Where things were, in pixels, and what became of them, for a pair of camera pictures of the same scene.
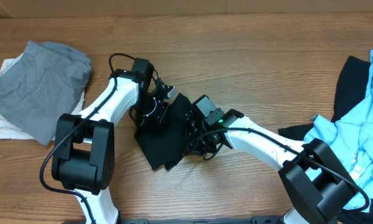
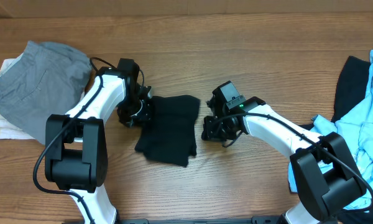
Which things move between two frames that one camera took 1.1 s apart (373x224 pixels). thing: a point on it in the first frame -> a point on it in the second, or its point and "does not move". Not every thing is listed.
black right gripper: [193, 147] -> [212, 135]
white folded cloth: [6, 129] does not move
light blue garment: [358, 135] does not move
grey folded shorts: [40, 91] does not move
